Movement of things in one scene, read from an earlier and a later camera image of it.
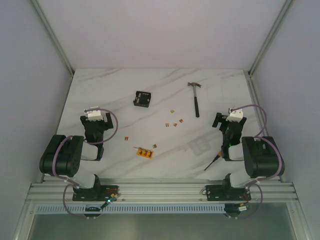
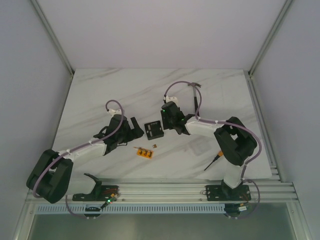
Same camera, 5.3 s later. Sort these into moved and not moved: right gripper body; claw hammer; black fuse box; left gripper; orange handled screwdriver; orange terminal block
Moved: black fuse box; right gripper body; left gripper
Not moved: orange handled screwdriver; orange terminal block; claw hammer
